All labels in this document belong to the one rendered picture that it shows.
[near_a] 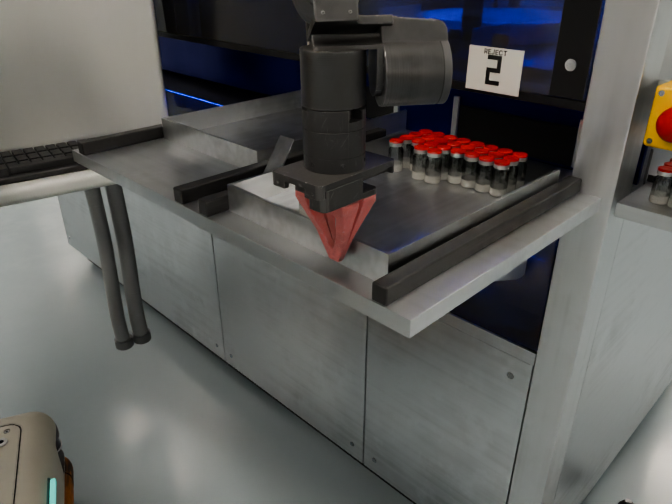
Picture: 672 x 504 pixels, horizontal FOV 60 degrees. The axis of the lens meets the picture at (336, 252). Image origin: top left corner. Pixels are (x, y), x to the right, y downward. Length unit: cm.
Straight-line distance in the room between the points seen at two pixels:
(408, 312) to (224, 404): 129
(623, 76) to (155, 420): 143
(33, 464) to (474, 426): 85
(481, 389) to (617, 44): 60
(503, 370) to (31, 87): 105
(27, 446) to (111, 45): 84
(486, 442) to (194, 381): 101
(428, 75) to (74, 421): 153
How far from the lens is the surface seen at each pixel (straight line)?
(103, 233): 158
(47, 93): 135
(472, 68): 89
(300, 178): 51
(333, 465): 158
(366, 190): 54
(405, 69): 51
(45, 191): 115
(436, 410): 119
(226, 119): 113
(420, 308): 54
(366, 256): 57
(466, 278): 59
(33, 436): 141
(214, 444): 167
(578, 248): 88
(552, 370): 99
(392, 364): 121
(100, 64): 137
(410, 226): 69
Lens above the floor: 117
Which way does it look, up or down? 27 degrees down
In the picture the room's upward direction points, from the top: straight up
